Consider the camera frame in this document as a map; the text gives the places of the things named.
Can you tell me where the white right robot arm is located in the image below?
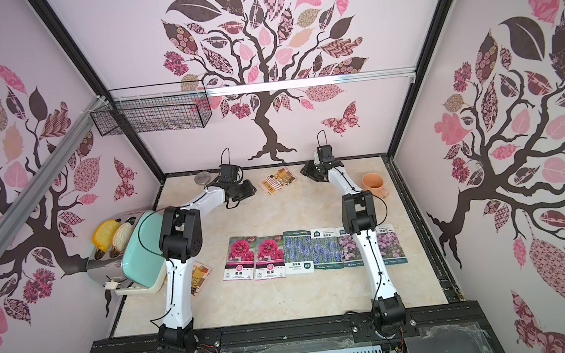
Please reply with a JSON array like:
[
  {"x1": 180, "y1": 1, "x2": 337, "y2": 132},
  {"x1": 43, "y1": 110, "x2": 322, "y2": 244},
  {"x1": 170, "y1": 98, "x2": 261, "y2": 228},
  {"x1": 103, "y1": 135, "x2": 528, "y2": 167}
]
[{"x1": 301, "y1": 145, "x2": 407, "y2": 338}]

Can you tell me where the clear glass jar with grains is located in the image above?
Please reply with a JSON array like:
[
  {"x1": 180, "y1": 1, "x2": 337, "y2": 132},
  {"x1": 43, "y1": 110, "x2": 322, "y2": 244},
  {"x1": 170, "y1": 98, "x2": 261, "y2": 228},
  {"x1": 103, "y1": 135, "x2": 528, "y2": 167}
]
[{"x1": 194, "y1": 171, "x2": 213, "y2": 186}]

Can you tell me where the orange ceramic mug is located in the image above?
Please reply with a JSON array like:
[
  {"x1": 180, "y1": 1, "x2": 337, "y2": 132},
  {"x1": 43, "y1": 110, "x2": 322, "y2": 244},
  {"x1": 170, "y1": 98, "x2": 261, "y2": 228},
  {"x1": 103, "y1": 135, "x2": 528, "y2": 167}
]
[{"x1": 361, "y1": 173, "x2": 389, "y2": 199}]

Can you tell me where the beige toast slice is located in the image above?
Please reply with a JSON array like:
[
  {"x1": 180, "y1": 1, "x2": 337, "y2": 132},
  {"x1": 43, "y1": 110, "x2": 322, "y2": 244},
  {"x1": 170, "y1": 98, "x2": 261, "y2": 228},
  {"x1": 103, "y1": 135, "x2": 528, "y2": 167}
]
[{"x1": 110, "y1": 222, "x2": 134, "y2": 255}]

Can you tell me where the black wire basket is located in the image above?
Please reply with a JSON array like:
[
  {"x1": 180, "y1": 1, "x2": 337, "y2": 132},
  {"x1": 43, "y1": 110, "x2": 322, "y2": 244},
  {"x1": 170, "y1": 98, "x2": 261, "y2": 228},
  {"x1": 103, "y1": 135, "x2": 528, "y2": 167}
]
[{"x1": 90, "y1": 78, "x2": 214, "y2": 136}]

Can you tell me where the lavender seed packet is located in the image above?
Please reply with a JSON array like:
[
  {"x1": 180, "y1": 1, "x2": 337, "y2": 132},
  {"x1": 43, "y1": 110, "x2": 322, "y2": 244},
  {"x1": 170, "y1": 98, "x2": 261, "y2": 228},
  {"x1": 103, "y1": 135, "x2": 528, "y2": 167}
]
[
  {"x1": 310, "y1": 227, "x2": 343, "y2": 270},
  {"x1": 283, "y1": 230, "x2": 315, "y2": 276}
]

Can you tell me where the pink cosmos seed packet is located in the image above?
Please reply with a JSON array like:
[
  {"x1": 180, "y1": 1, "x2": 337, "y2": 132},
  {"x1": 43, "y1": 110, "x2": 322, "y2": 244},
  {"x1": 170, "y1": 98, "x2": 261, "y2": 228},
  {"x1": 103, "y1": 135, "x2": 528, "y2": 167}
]
[{"x1": 338, "y1": 228, "x2": 363, "y2": 268}]

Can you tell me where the orange illustrated packet by toaster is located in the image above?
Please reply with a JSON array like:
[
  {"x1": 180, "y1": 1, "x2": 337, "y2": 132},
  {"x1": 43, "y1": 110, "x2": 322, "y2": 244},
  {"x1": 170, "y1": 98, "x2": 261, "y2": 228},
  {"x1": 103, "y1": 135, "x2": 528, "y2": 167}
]
[{"x1": 190, "y1": 261, "x2": 212, "y2": 297}]

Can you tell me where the orange illustrated packet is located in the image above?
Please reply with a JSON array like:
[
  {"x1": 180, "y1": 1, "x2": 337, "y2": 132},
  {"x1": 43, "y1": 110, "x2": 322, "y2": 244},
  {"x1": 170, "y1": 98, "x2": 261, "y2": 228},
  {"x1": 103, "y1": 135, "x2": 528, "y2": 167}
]
[
  {"x1": 190, "y1": 261, "x2": 212, "y2": 297},
  {"x1": 259, "y1": 167, "x2": 298, "y2": 195}
]

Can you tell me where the pink rose packet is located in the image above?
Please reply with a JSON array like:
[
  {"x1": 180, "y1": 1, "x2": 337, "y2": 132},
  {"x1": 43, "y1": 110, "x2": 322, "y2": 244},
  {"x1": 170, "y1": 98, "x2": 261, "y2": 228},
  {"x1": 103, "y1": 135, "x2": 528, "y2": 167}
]
[
  {"x1": 254, "y1": 235, "x2": 286, "y2": 281},
  {"x1": 222, "y1": 236, "x2": 257, "y2": 282}
]

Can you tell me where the aluminium rail on wall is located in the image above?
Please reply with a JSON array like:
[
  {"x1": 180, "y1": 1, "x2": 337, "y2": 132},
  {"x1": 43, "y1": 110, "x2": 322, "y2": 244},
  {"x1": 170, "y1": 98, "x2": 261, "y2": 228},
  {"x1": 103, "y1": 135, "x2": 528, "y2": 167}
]
[{"x1": 0, "y1": 96, "x2": 106, "y2": 258}]

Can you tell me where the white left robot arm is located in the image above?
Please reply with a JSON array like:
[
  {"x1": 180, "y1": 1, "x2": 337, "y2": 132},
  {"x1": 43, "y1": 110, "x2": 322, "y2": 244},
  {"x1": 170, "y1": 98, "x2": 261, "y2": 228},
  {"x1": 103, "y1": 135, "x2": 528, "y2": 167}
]
[{"x1": 158, "y1": 164, "x2": 256, "y2": 353}]

